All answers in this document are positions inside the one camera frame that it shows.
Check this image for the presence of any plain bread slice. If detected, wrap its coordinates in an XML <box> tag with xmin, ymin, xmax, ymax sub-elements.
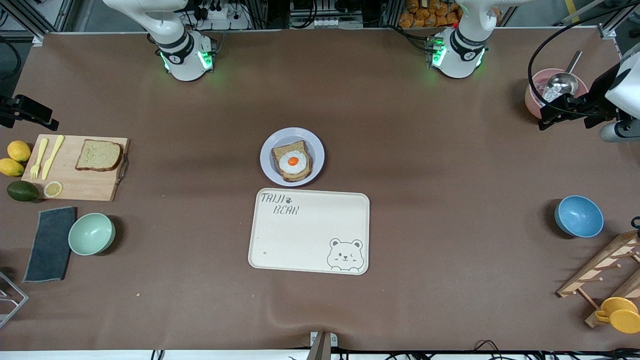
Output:
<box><xmin>75</xmin><ymin>139</ymin><xmax>124</xmax><ymax>172</ymax></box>

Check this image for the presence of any lavender round plate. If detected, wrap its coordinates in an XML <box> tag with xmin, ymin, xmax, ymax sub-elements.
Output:
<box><xmin>260</xmin><ymin>127</ymin><xmax>326</xmax><ymax>187</ymax></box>

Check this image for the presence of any pink bowl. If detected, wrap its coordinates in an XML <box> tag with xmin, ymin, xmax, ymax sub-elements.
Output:
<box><xmin>524</xmin><ymin>68</ymin><xmax>590</xmax><ymax>121</ymax></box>

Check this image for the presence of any metal scoop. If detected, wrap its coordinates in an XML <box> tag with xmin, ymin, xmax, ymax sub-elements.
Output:
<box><xmin>542</xmin><ymin>50</ymin><xmax>584</xmax><ymax>103</ymax></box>

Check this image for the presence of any yellow plastic knife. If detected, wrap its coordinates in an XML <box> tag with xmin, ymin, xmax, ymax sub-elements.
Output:
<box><xmin>41</xmin><ymin>135</ymin><xmax>66</xmax><ymax>181</ymax></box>

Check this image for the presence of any yellow plastic fork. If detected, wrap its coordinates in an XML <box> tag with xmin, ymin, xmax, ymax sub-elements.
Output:
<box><xmin>30</xmin><ymin>138</ymin><xmax>49</xmax><ymax>181</ymax></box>

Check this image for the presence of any yellow lemon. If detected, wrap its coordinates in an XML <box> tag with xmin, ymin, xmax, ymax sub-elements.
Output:
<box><xmin>0</xmin><ymin>158</ymin><xmax>25</xmax><ymax>177</ymax></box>
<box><xmin>7</xmin><ymin>140</ymin><xmax>32</xmax><ymax>163</ymax></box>

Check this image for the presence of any wooden cutting board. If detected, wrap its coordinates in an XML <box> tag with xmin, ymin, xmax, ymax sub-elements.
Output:
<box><xmin>21</xmin><ymin>134</ymin><xmax>131</xmax><ymax>202</ymax></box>

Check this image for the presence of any green avocado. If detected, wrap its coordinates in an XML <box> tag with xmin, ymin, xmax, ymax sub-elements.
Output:
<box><xmin>6</xmin><ymin>180</ymin><xmax>40</xmax><ymax>203</ymax></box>

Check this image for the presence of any blue bowl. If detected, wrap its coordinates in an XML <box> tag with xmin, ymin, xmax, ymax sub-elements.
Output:
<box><xmin>554</xmin><ymin>195</ymin><xmax>605</xmax><ymax>239</ymax></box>

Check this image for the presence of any mint green bowl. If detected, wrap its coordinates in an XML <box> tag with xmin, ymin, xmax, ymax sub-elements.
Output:
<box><xmin>68</xmin><ymin>213</ymin><xmax>116</xmax><ymax>257</ymax></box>

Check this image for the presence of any dark grey cloth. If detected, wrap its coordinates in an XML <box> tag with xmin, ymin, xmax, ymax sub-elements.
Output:
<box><xmin>22</xmin><ymin>206</ymin><xmax>77</xmax><ymax>283</ymax></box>

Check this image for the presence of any wooden drying rack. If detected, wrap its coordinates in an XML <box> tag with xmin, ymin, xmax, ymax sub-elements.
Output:
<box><xmin>556</xmin><ymin>230</ymin><xmax>640</xmax><ymax>329</ymax></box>

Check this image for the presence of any orange bread roll pile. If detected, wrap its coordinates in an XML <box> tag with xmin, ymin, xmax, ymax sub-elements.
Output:
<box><xmin>398</xmin><ymin>0</ymin><xmax>501</xmax><ymax>28</ymax></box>

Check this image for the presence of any white power strip with plugs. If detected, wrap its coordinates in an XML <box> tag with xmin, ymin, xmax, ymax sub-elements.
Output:
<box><xmin>192</xmin><ymin>0</ymin><xmax>251</xmax><ymax>31</ymax></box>

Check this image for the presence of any yellow cup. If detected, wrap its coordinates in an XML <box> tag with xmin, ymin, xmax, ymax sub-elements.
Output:
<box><xmin>595</xmin><ymin>297</ymin><xmax>640</xmax><ymax>334</ymax></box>

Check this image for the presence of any bread slice under egg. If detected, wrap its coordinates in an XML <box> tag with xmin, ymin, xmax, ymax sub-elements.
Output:
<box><xmin>271</xmin><ymin>140</ymin><xmax>313</xmax><ymax>182</ymax></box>

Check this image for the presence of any fried egg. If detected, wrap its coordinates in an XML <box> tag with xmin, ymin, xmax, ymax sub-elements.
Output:
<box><xmin>278</xmin><ymin>150</ymin><xmax>308</xmax><ymax>176</ymax></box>

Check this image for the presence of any cream bear print tray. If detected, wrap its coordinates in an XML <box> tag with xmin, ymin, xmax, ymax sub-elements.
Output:
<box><xmin>248</xmin><ymin>188</ymin><xmax>371</xmax><ymax>276</ymax></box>

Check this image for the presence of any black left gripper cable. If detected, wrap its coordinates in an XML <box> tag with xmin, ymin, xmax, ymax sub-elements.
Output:
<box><xmin>527</xmin><ymin>0</ymin><xmax>640</xmax><ymax>121</ymax></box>

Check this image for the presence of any aluminium frame post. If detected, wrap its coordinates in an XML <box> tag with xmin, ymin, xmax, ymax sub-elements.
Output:
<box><xmin>597</xmin><ymin>0</ymin><xmax>640</xmax><ymax>40</ymax></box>
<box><xmin>10</xmin><ymin>0</ymin><xmax>76</xmax><ymax>47</ymax></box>

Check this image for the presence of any metal wire basket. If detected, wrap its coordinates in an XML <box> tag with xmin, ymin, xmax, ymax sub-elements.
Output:
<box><xmin>0</xmin><ymin>270</ymin><xmax>29</xmax><ymax>329</ymax></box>

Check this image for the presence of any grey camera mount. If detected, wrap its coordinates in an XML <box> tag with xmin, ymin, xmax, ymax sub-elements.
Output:
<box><xmin>306</xmin><ymin>331</ymin><xmax>339</xmax><ymax>360</ymax></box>

